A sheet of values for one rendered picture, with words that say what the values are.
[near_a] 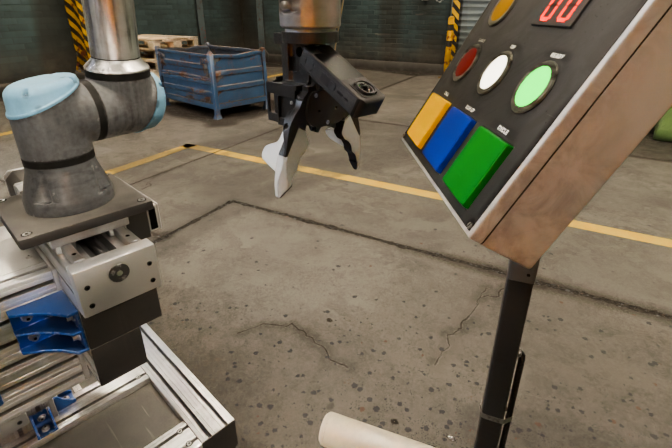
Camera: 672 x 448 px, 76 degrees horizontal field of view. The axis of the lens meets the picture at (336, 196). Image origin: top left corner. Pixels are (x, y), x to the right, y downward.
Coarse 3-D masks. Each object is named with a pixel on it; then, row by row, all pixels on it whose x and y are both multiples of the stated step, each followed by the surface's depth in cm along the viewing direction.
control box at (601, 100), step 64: (576, 0) 43; (640, 0) 35; (512, 64) 49; (576, 64) 38; (640, 64) 35; (512, 128) 43; (576, 128) 37; (640, 128) 38; (448, 192) 49; (512, 192) 40; (576, 192) 40; (512, 256) 42
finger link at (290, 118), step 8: (296, 104) 53; (304, 104) 53; (288, 112) 53; (296, 112) 52; (304, 112) 53; (288, 120) 52; (296, 120) 52; (304, 120) 53; (288, 128) 52; (296, 128) 53; (304, 128) 54; (288, 136) 52; (288, 144) 52; (280, 152) 53; (288, 152) 53
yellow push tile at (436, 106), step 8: (432, 96) 65; (440, 96) 65; (432, 104) 64; (440, 104) 61; (448, 104) 59; (424, 112) 65; (432, 112) 62; (440, 112) 60; (416, 120) 67; (424, 120) 64; (432, 120) 61; (416, 128) 65; (424, 128) 62; (432, 128) 61; (416, 136) 64; (424, 136) 61; (416, 144) 62
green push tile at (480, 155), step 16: (480, 128) 47; (480, 144) 46; (496, 144) 43; (464, 160) 47; (480, 160) 44; (496, 160) 42; (448, 176) 49; (464, 176) 46; (480, 176) 43; (464, 192) 44
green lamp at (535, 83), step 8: (536, 72) 43; (544, 72) 42; (528, 80) 44; (536, 80) 42; (544, 80) 41; (520, 88) 44; (528, 88) 43; (536, 88) 42; (544, 88) 41; (520, 96) 44; (528, 96) 42; (536, 96) 41; (520, 104) 43
